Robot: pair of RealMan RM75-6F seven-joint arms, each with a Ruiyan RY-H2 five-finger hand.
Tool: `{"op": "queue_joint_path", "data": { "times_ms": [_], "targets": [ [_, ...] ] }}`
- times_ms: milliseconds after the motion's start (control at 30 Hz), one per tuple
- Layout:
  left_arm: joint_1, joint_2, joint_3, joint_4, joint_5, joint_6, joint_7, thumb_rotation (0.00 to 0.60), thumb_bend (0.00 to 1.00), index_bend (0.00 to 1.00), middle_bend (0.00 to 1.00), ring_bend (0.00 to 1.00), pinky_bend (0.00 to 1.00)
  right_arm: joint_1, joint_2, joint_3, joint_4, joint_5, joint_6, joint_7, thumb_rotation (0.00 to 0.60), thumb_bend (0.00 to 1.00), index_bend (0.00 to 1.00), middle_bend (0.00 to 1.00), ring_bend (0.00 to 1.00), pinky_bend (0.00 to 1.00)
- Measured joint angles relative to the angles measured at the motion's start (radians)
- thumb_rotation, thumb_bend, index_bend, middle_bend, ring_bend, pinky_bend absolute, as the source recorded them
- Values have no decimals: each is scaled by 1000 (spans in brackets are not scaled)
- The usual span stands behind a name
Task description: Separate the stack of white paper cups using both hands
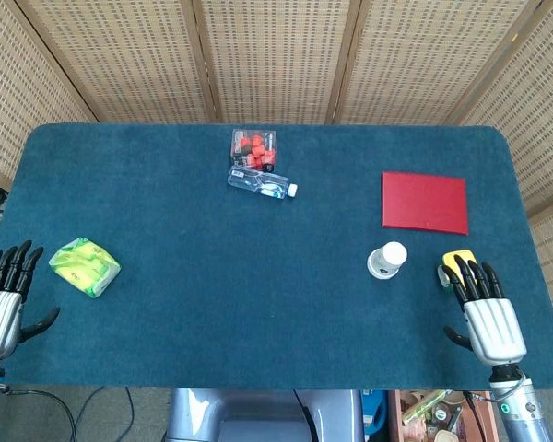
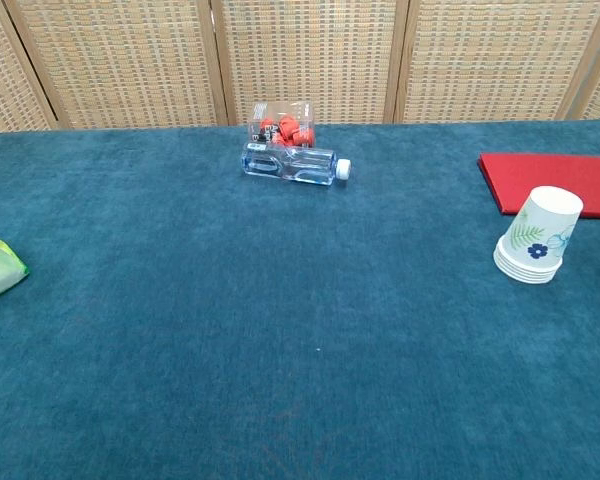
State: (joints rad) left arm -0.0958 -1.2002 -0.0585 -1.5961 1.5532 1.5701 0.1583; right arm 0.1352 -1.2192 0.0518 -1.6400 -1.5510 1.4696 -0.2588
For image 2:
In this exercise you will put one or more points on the green tissue pack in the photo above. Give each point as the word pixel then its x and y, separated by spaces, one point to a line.
pixel 0 270

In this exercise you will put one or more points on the clear box of red pieces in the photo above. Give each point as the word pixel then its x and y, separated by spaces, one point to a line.
pixel 305 112

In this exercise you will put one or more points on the white floral paper cup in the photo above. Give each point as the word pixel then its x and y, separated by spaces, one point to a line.
pixel 530 274
pixel 530 278
pixel 530 271
pixel 530 281
pixel 545 220

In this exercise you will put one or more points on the red flat folder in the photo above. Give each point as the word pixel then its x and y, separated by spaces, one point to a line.
pixel 530 172

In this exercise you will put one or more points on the teal blue table cloth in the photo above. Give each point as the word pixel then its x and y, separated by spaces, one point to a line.
pixel 280 325

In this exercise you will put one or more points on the clear water bottle white cap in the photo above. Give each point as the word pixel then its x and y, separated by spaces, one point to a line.
pixel 290 165

